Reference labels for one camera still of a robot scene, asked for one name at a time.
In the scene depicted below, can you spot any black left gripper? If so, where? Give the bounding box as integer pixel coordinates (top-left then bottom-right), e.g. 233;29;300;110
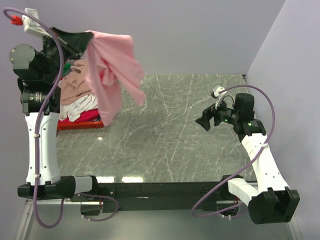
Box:
42;25;94;83

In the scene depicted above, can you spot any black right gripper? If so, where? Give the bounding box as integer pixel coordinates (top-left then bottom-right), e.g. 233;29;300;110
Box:
195;96;240;131

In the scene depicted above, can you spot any pink t shirt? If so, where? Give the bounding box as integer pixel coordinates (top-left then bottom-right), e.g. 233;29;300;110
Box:
85;30;146;127

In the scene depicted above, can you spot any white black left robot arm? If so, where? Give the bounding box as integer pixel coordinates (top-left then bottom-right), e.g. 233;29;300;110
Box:
9;27;100;201

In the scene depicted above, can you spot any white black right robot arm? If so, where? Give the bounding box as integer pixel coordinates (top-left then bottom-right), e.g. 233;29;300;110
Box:
191;93;300;225

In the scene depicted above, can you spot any green garment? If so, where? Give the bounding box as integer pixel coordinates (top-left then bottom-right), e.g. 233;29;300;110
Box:
62;62;71;76

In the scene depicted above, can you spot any beige t shirt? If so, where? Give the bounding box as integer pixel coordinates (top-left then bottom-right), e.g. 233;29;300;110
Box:
59;59;92;106

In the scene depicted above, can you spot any white t shirt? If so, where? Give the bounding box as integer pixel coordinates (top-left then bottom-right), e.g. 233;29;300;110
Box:
59;94;98;122

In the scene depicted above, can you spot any magenta t shirt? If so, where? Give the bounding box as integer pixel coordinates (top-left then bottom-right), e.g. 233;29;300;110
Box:
58;108;100;124

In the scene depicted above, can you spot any red plastic basket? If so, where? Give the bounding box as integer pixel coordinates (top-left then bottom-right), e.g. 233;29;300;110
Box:
57;121;104;131

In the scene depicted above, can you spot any black base beam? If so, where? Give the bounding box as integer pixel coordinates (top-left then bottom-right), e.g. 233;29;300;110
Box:
69;176;258;218

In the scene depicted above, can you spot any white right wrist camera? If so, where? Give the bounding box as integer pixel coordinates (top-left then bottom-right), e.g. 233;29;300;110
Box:
211;85;227;109

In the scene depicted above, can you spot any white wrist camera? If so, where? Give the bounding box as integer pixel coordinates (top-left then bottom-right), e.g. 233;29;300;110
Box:
11;15;51;39
211;85;227;109

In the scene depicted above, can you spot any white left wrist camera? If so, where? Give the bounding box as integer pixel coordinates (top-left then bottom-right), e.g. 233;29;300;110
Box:
11;15;51;39

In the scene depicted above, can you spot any aluminium frame rail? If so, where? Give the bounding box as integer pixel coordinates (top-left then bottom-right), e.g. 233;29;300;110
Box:
13;198;83;240

